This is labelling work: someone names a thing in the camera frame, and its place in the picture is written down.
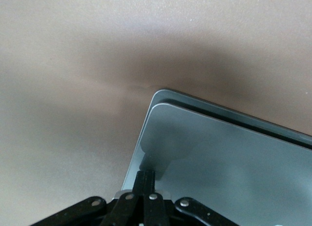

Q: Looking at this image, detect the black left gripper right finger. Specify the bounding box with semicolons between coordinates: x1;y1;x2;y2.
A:
143;170;239;226

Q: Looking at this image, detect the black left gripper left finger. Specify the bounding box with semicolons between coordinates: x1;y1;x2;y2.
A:
31;171;147;226

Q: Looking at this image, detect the grey laptop with black keyboard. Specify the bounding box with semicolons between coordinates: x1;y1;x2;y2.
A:
121;88;312;226

